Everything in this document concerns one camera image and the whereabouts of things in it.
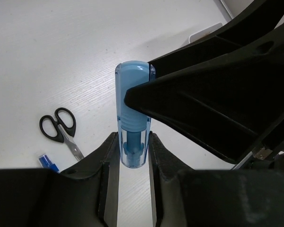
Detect black handled scissors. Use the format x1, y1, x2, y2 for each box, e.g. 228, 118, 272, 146
39, 107, 84, 162

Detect clear blue spray bottle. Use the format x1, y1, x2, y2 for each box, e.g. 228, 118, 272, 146
37, 154, 60, 173

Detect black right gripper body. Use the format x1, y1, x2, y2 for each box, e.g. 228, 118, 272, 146
232, 139, 284, 171

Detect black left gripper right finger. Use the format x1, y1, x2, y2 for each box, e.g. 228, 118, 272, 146
149, 133, 284, 227

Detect white left organizer tray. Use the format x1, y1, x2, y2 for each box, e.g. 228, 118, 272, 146
188, 22, 223, 44

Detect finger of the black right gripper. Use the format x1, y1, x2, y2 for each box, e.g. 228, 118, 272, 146
124, 23, 284, 164
149, 0, 284, 78

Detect blue translucent correction tape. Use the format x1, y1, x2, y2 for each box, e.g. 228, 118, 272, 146
115, 61, 156, 169

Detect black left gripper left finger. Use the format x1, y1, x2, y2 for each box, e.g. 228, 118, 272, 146
0, 132, 120, 227

